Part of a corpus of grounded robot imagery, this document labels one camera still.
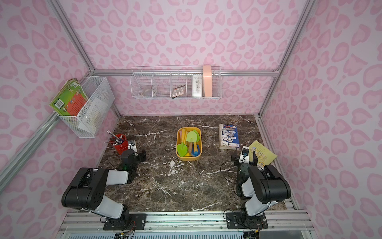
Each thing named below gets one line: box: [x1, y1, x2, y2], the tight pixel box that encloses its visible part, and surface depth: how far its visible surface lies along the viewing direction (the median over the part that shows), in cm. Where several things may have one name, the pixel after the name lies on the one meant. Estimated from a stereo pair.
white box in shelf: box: [191, 74, 203, 98], surface depth 95 cm
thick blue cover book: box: [218, 123, 241, 150], surface depth 105 cm
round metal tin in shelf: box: [142, 89, 153, 97], surface depth 97 cm
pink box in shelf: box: [202, 64, 213, 98], surface depth 84 cm
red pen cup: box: [109, 133, 129, 155], surface depth 96 cm
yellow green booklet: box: [248, 139, 278, 167], surface depth 100 cm
